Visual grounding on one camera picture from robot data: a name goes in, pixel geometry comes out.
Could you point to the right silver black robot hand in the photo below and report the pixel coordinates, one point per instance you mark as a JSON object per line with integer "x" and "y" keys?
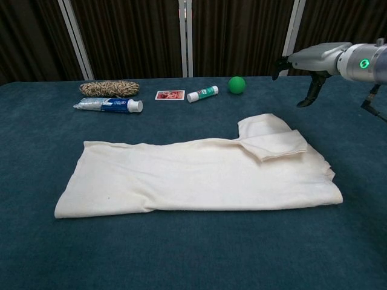
{"x": 317, "y": 59}

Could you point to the white T-shirt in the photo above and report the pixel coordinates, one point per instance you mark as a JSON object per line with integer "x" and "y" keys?
{"x": 181, "y": 181}

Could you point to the dark folding screen panel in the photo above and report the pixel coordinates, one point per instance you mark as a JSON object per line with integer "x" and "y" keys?
{"x": 30, "y": 39}
{"x": 239, "y": 36}
{"x": 341, "y": 21}
{"x": 130, "y": 36}

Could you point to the green ball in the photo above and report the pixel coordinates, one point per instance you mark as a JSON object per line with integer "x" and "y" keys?
{"x": 236, "y": 85}

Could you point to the green white glue stick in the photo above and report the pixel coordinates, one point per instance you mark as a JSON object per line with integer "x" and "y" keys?
{"x": 202, "y": 93}

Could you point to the red playing card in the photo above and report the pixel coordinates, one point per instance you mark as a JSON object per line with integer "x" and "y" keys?
{"x": 169, "y": 95}

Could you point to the blue white toothpaste tube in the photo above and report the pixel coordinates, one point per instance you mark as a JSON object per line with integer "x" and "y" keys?
{"x": 112, "y": 105}

